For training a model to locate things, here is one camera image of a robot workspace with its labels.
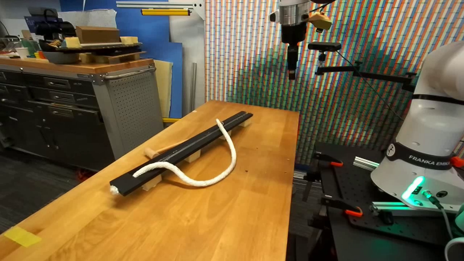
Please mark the grey metal tool cabinet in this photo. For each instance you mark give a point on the grey metal tool cabinet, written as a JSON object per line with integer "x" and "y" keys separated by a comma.
{"x": 85, "y": 117}

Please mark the orange black clamp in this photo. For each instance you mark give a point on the orange black clamp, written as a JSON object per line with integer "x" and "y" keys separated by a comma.
{"x": 352, "y": 211}

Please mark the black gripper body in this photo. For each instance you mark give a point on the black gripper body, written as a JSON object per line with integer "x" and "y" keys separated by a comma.
{"x": 294, "y": 36}

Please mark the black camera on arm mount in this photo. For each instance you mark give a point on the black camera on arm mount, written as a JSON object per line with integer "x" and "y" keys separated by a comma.
{"x": 407, "y": 82}

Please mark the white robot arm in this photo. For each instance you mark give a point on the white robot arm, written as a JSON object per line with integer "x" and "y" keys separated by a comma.
{"x": 418, "y": 165}

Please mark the long black platform rail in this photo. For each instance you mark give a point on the long black platform rail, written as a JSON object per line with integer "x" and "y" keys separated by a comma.
{"x": 136, "y": 179}

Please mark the yellow tape piece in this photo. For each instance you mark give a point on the yellow tape piece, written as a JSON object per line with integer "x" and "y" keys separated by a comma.
{"x": 23, "y": 237}

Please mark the wooden support block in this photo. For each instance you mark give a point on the wooden support block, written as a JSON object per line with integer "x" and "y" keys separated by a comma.
{"x": 153, "y": 183}

